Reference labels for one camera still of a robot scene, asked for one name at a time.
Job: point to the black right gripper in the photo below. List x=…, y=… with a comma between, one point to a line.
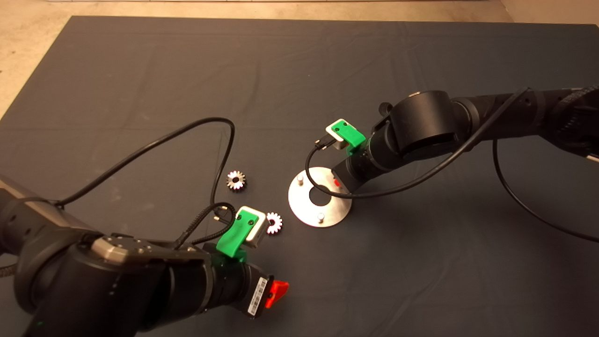
x=360, y=171

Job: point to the green right camera mount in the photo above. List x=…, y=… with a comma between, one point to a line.
x=348, y=133

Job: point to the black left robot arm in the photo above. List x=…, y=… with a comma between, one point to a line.
x=93, y=290

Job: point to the green left camera mount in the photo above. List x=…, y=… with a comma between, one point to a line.
x=231, y=239

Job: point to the shiny steel planetary gear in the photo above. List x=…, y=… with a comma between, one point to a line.
x=231, y=177
x=277, y=224

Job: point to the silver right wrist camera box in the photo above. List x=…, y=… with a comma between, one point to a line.
x=333, y=135

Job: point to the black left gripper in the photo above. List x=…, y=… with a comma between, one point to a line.
x=238, y=290

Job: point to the round metal carrier plate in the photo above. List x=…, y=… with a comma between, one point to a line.
x=304, y=206

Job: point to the dark grey table cloth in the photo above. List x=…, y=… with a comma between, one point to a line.
x=327, y=70

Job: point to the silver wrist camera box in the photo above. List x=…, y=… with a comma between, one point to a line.
x=259, y=232
x=333, y=135

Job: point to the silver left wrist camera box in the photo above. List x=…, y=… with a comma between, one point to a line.
x=259, y=232

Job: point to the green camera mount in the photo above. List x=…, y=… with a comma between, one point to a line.
x=348, y=133
x=231, y=239

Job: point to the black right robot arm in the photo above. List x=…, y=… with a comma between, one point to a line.
x=421, y=121

